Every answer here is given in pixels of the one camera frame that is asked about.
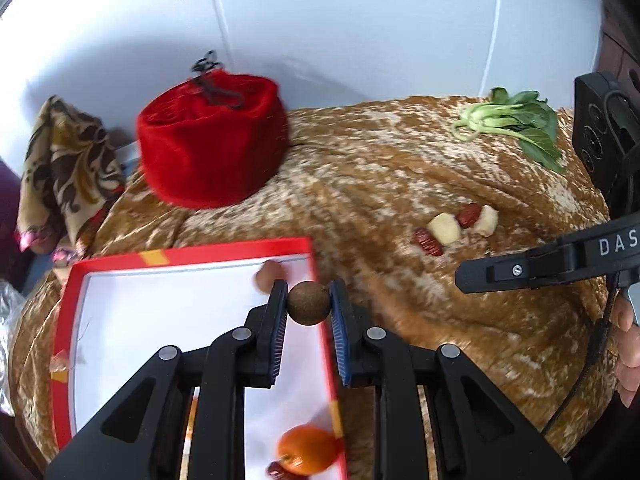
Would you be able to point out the clear plastic bag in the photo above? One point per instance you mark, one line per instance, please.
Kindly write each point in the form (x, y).
(11, 306)

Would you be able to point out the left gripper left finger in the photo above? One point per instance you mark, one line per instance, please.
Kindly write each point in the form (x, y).
(268, 324)

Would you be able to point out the red jujube date left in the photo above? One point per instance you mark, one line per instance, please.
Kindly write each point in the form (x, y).
(427, 242)

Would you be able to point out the person's right hand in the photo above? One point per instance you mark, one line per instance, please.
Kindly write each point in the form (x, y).
(627, 340)

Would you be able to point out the brown floral patterned cloth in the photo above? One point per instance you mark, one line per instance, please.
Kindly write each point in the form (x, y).
(71, 178)

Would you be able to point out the green bok choy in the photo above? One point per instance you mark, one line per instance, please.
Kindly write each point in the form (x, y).
(524, 117)

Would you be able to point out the large orange mandarin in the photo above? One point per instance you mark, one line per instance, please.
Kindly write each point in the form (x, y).
(307, 450)

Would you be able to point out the pale ginger piece lower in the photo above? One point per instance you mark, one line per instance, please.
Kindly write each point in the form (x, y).
(487, 222)

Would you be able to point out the red jujube date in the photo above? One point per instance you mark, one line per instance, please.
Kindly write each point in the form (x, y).
(469, 215)
(427, 242)

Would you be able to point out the purple fabric bag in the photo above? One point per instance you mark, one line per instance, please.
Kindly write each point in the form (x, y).
(14, 262)

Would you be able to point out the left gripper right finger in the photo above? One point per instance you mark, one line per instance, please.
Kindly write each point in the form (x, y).
(355, 337)

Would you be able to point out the red jujube date right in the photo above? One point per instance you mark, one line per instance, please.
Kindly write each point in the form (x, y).
(469, 215)

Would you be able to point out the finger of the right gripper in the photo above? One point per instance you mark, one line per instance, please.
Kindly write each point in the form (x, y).
(540, 262)

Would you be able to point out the red velvet drawstring pouch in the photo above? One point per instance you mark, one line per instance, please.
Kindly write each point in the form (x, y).
(213, 140)

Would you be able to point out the brown longan top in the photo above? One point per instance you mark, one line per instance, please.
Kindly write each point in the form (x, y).
(269, 272)

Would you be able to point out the golden brown velvet blanket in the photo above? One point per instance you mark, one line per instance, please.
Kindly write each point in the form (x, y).
(358, 180)

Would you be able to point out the brown longan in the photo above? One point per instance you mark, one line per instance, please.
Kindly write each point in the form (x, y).
(269, 272)
(308, 303)

